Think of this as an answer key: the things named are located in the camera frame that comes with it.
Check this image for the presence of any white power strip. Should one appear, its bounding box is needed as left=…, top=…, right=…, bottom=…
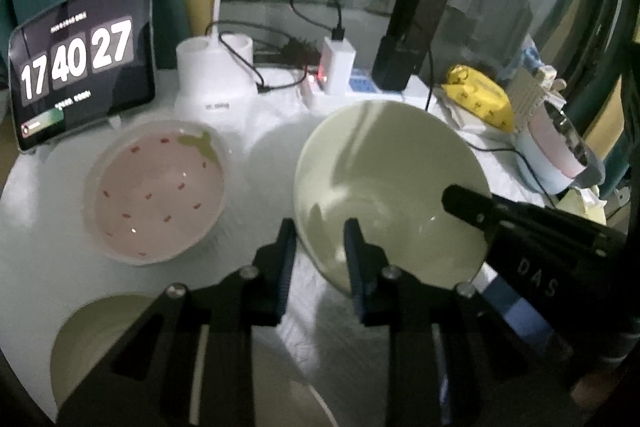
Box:
left=301, top=67, right=406, bottom=110

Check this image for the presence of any yellow packet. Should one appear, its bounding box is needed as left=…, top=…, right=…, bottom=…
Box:
left=442, top=64, right=516, bottom=132

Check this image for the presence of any pale yellow cloth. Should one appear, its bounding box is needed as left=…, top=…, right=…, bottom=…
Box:
left=560, top=187, right=608, bottom=223

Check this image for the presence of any small pink bowl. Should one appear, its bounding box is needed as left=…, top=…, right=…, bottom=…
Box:
left=530, top=109, right=591, bottom=178

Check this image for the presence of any tablet showing clock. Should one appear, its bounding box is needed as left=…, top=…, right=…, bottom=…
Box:
left=8, top=0, right=157, bottom=152

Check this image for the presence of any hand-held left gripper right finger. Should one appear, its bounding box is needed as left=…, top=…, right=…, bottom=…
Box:
left=343, top=218, right=581, bottom=427

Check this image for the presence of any beige plate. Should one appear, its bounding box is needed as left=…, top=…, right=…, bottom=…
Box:
left=50, top=294, right=341, bottom=427

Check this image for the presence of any cream bowl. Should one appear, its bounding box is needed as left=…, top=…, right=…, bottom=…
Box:
left=293, top=101, right=492, bottom=299

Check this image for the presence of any black lamp cable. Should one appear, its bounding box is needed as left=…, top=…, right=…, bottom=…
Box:
left=205, top=22, right=311, bottom=95

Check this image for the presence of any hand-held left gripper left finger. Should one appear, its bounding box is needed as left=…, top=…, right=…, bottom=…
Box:
left=56, top=218, right=297, bottom=427

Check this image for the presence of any grey cloth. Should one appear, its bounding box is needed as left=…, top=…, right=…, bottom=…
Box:
left=575, top=157, right=607, bottom=188

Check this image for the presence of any small cream box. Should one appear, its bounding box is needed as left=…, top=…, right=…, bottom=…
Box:
left=510, top=64, right=568, bottom=132

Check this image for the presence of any black power adapter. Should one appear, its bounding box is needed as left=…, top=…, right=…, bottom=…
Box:
left=372, top=34, right=423, bottom=90

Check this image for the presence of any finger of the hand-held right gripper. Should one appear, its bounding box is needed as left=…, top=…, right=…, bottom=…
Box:
left=442, top=185, right=546, bottom=240

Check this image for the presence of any white desk lamp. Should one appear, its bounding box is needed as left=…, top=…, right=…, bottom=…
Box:
left=175, top=0, right=258, bottom=112

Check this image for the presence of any pink strawberry bowl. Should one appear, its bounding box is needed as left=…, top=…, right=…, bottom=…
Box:
left=82, top=119, right=232, bottom=267

